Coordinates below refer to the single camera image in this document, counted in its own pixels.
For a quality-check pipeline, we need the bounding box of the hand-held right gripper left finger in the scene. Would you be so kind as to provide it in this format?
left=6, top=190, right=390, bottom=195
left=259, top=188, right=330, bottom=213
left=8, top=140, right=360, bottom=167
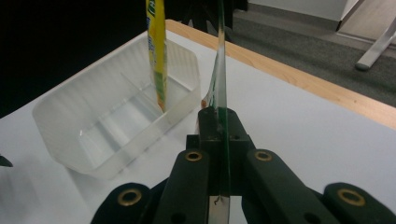
left=186, top=106, right=223, bottom=197

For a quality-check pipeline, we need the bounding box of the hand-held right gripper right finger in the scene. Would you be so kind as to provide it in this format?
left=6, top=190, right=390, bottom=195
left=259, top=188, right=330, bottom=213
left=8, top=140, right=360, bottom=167
left=223, top=107, right=256, bottom=197

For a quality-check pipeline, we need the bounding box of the green and gold seasoning packet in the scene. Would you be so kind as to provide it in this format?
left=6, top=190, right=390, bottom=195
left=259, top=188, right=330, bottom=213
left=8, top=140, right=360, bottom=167
left=195, top=0, right=232, bottom=224

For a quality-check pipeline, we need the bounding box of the yellow spouted seasoning pouch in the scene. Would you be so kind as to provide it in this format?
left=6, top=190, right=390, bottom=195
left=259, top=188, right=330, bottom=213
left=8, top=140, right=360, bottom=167
left=145, top=0, right=169, bottom=113

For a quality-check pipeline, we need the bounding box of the translucent plastic container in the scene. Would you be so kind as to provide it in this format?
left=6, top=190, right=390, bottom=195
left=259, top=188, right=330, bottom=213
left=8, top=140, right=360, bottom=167
left=32, top=35, right=203, bottom=181

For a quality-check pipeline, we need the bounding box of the grey metal stand leg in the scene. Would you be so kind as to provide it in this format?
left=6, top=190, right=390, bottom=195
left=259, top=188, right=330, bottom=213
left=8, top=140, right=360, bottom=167
left=354, top=18, right=396, bottom=71

